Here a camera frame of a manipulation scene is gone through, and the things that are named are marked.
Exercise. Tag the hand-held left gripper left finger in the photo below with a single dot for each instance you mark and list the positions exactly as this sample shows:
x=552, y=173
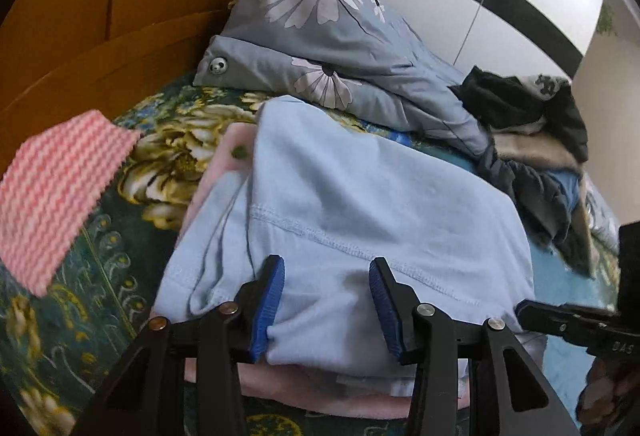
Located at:
x=265, y=311

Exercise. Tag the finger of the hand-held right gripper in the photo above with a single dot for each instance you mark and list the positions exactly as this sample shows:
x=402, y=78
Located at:
x=550, y=316

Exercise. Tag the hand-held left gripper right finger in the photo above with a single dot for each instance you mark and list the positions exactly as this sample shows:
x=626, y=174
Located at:
x=385, y=311

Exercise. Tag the light blue printed T-shirt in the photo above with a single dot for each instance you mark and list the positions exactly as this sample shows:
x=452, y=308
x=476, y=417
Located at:
x=350, y=196

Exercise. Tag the pile of mixed clothes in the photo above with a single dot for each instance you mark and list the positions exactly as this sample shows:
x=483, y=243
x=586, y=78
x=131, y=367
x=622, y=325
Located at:
x=535, y=151

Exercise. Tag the person's right hand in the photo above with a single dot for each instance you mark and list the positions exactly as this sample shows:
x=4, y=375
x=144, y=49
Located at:
x=600, y=396

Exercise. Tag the teal blanket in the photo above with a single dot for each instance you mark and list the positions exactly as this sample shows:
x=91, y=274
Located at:
x=565, y=281

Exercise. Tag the blue garment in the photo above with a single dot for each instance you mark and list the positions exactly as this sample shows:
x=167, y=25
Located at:
x=567, y=188

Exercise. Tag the grey hoodie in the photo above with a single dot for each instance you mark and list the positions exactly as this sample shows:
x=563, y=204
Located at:
x=530, y=196

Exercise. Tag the pink floral blanket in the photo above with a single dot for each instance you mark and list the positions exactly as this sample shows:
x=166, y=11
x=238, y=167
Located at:
x=225, y=176

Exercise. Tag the grey printed garment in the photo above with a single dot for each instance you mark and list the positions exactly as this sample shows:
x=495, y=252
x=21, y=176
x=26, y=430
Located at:
x=547, y=86

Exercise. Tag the dark green garment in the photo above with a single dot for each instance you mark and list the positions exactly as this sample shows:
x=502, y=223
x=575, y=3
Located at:
x=490, y=101

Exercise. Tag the pink white striped cloth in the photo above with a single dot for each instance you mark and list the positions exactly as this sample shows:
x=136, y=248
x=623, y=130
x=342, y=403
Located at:
x=55, y=196

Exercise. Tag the green plant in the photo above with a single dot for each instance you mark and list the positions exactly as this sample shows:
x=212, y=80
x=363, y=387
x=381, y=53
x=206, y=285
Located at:
x=606, y=18

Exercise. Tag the grey daisy print quilt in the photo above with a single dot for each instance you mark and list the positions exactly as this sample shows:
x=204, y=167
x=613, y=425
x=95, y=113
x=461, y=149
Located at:
x=350, y=51

